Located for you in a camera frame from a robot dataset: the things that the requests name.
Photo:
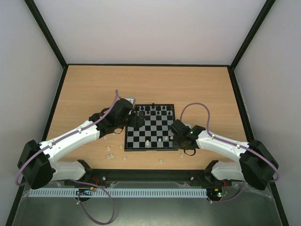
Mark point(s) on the black knight piece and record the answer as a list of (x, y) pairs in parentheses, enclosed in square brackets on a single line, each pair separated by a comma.
[(147, 108)]

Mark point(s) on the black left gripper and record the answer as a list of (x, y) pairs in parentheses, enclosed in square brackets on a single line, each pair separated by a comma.
[(140, 120)]

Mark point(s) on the white cable duct strip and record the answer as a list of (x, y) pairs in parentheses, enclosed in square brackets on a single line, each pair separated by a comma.
[(120, 193)]

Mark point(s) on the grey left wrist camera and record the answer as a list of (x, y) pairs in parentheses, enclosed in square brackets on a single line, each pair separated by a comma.
[(132, 100)]

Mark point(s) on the black rook corner h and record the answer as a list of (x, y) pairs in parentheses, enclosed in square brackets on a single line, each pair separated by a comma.
[(169, 108)]

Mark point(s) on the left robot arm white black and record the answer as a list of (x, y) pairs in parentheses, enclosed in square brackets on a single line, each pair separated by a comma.
[(40, 164)]

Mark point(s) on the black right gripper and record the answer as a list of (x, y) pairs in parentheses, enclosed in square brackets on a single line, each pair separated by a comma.
[(178, 143)]

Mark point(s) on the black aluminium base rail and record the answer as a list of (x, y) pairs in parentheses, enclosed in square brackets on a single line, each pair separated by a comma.
[(150, 176)]

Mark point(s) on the black white chessboard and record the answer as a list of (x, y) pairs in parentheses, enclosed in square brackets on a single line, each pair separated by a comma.
[(155, 126)]

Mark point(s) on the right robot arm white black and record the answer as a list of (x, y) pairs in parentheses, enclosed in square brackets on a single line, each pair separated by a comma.
[(252, 162)]

